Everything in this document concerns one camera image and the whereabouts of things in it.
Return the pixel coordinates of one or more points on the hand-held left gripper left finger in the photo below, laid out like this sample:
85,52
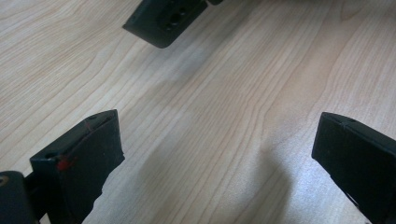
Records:
81,165

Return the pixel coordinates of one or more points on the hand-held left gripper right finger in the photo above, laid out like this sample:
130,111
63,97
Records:
361,161

